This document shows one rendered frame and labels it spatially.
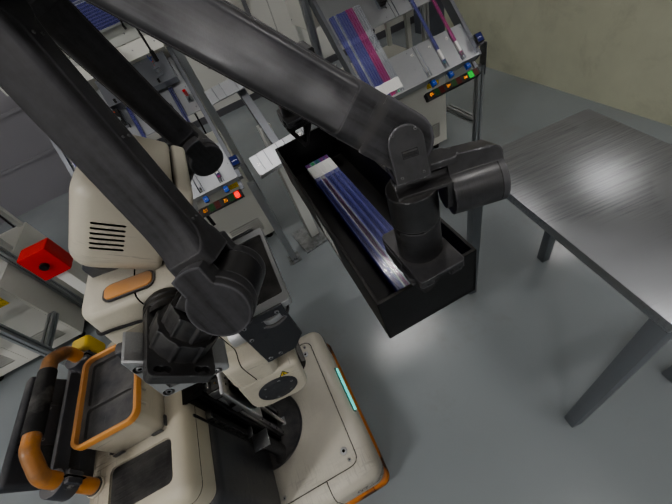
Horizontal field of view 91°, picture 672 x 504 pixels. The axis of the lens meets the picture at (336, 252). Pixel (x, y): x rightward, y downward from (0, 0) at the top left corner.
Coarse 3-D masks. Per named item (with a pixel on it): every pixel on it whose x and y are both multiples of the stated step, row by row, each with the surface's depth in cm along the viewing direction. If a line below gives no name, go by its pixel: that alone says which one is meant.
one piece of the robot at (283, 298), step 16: (240, 240) 80; (256, 240) 78; (272, 256) 73; (272, 272) 70; (272, 288) 67; (272, 304) 64; (288, 304) 65; (256, 320) 63; (272, 320) 64; (288, 320) 67; (240, 336) 66; (256, 336) 66; (272, 336) 68; (288, 336) 71; (272, 352) 72
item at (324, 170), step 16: (320, 160) 89; (320, 176) 85; (336, 176) 83; (336, 192) 78; (352, 192) 77; (336, 208) 75; (352, 208) 73; (368, 208) 72; (352, 224) 70; (368, 224) 68; (384, 224) 67; (368, 240) 66; (368, 256) 67; (384, 256) 62; (384, 272) 60; (400, 272) 58; (400, 288) 56
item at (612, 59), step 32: (480, 0) 285; (512, 0) 258; (544, 0) 236; (576, 0) 218; (608, 0) 202; (640, 0) 188; (512, 32) 272; (544, 32) 248; (576, 32) 227; (608, 32) 210; (640, 32) 195; (512, 64) 287; (544, 64) 260; (576, 64) 238; (608, 64) 219; (640, 64) 203; (608, 96) 229; (640, 96) 211
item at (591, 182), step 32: (544, 128) 113; (576, 128) 108; (608, 128) 104; (512, 160) 107; (544, 160) 103; (576, 160) 99; (608, 160) 96; (640, 160) 93; (512, 192) 98; (544, 192) 95; (576, 192) 92; (608, 192) 89; (640, 192) 86; (480, 224) 132; (544, 224) 89; (576, 224) 85; (608, 224) 83; (640, 224) 80; (544, 256) 165; (576, 256) 82; (608, 256) 77; (640, 256) 75; (640, 288) 71; (640, 352) 75; (608, 384) 91; (576, 416) 116
